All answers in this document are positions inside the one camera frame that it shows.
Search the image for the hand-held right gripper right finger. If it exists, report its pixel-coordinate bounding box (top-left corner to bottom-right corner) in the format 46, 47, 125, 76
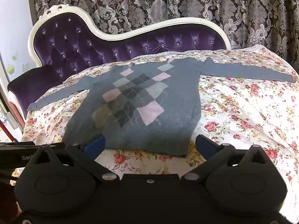
181, 134, 269, 183

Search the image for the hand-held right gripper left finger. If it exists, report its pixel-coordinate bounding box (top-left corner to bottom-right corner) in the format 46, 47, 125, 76
33, 135, 117, 183

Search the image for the grey argyle sweater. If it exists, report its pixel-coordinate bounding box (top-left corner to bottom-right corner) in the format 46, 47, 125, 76
27, 57, 297, 158

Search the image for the floral blanket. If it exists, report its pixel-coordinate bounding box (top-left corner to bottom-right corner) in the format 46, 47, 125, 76
21, 45, 299, 215

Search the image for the purple tufted headboard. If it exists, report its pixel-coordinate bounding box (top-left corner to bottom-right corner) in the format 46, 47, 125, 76
7, 5, 232, 119

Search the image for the dark damask curtain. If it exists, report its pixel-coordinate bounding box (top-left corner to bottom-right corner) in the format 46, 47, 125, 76
33, 0, 299, 68

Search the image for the green leaf wall sticker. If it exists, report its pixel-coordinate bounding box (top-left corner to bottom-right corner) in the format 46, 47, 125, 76
6, 54, 31, 75

